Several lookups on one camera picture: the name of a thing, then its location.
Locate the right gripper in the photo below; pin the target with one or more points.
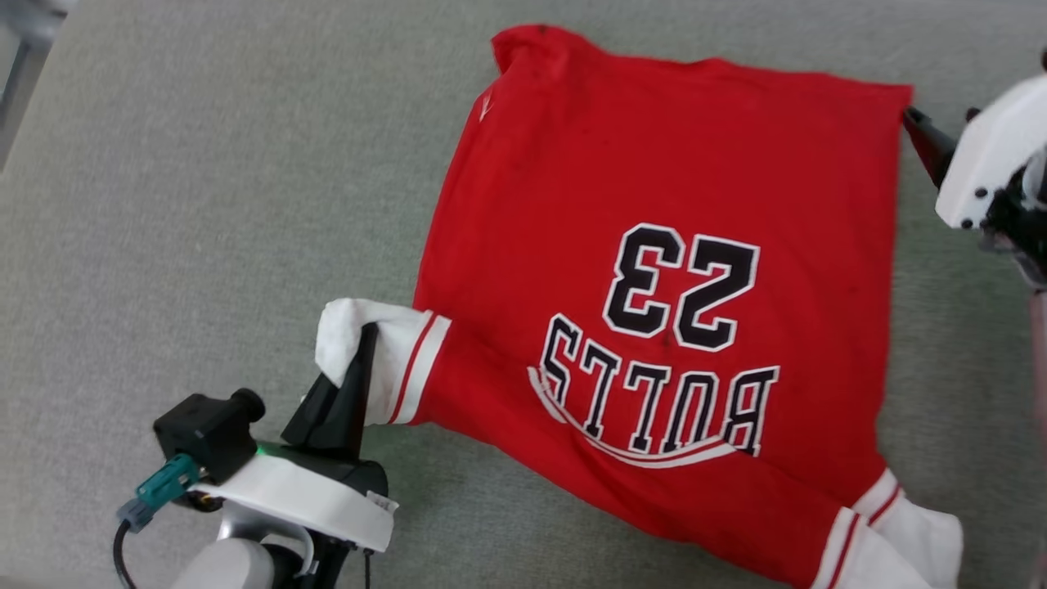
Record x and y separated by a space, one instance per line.
994 151

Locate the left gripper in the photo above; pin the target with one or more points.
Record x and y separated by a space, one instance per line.
311 495

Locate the grey metal frame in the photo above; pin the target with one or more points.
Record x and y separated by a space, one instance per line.
20 65

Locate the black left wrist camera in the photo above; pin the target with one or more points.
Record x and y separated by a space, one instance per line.
208 433

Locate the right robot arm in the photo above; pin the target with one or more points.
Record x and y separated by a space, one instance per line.
1040 409

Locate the red Bulls 23 jersey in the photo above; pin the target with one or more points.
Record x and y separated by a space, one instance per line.
654 164

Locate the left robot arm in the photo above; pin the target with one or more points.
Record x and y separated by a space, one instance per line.
225 568

